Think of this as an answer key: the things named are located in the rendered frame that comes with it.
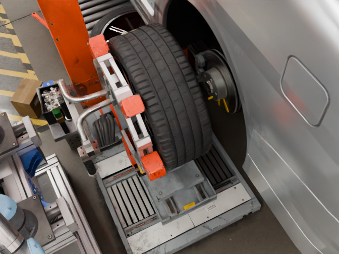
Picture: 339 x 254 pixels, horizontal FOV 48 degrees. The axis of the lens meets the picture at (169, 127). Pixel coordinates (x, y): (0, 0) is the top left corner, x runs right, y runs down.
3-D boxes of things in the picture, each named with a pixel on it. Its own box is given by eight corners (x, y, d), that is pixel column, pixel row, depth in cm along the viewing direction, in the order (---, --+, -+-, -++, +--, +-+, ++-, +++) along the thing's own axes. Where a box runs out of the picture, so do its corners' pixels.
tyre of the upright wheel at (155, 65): (211, 77, 135) (141, -5, 176) (150, 103, 130) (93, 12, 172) (216, 178, 185) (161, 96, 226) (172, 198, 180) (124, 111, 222)
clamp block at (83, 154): (104, 153, 158) (101, 147, 153) (83, 163, 156) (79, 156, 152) (99, 144, 160) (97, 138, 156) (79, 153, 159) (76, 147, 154)
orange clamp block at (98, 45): (111, 52, 167) (103, 33, 165) (94, 59, 165) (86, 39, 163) (109, 53, 173) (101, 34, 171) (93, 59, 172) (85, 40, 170)
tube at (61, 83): (112, 96, 164) (107, 79, 156) (70, 113, 161) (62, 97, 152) (99, 69, 174) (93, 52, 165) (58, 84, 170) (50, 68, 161)
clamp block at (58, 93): (78, 97, 175) (75, 89, 171) (59, 104, 174) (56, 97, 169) (75, 89, 178) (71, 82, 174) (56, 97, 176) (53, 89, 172)
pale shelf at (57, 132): (83, 130, 223) (81, 128, 220) (55, 142, 220) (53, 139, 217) (62, 81, 245) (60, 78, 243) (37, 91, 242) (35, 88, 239)
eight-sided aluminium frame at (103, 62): (160, 182, 184) (148, 119, 139) (148, 188, 183) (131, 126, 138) (119, 103, 212) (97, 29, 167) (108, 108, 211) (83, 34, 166)
